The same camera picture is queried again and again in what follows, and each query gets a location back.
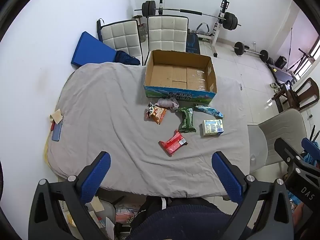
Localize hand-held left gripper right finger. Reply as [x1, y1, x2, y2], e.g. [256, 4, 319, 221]
[211, 151, 294, 240]

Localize cardboard box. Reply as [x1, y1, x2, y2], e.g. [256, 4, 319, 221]
[144, 49, 218, 105]

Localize green snack packet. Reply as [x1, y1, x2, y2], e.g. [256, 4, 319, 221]
[177, 107, 197, 133]

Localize purple sock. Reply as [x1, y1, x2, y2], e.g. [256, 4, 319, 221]
[156, 98, 180, 111]

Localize tan paper scrap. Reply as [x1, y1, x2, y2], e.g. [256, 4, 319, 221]
[49, 109, 63, 125]

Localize dark blue bag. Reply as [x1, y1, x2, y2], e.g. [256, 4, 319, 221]
[114, 50, 141, 66]

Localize black weight bench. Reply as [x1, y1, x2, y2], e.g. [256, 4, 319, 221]
[186, 30, 201, 55]

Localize clear plastic jug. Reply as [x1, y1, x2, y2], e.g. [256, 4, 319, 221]
[139, 22, 147, 43]

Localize black bag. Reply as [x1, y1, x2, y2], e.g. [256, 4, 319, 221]
[275, 56, 287, 70]

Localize black folded umbrella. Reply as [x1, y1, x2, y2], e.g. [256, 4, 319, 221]
[97, 18, 104, 42]

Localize beige plastic chair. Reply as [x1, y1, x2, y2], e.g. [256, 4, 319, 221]
[247, 108, 308, 173]

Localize brown wooden chair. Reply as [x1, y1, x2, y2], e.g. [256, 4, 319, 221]
[271, 77, 320, 113]

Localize short barbell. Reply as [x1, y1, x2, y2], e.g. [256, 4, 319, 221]
[232, 41, 269, 62]

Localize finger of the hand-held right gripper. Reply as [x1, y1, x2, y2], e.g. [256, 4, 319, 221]
[274, 137, 304, 165]
[301, 137, 320, 155]

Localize person's dark knit clothing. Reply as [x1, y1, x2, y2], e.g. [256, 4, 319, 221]
[130, 195, 253, 240]

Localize long barbell with black plates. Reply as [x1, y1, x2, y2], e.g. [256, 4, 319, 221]
[134, 0, 242, 30]

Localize blue cloth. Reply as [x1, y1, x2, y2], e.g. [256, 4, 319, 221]
[301, 142, 320, 165]

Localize red snack packet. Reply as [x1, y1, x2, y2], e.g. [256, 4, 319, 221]
[158, 130, 188, 157]

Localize pale yellow carton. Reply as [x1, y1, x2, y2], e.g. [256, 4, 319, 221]
[202, 119, 225, 137]

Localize white barbell rack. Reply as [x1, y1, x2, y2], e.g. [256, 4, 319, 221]
[157, 0, 229, 58]

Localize black exercise machine frame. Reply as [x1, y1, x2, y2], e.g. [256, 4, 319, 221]
[287, 27, 315, 75]

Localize grey curved exercise handle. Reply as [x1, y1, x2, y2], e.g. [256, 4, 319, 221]
[196, 22, 212, 33]

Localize white quilted chair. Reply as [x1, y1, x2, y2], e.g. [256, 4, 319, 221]
[146, 15, 189, 67]
[97, 19, 143, 65]

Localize blue phone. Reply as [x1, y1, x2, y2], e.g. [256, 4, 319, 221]
[51, 116, 64, 142]

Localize blue foam mat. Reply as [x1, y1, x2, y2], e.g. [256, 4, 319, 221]
[71, 31, 117, 68]

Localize blue and white packet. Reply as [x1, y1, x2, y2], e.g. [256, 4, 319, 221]
[195, 104, 224, 118]

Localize printed plastic bag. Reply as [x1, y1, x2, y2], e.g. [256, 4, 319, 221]
[115, 204, 143, 224]

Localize orange snack packet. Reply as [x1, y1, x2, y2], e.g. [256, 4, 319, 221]
[144, 102, 167, 125]

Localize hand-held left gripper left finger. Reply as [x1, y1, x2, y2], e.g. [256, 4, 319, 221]
[28, 151, 115, 240]

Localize window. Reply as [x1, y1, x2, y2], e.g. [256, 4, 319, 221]
[310, 37, 320, 60]

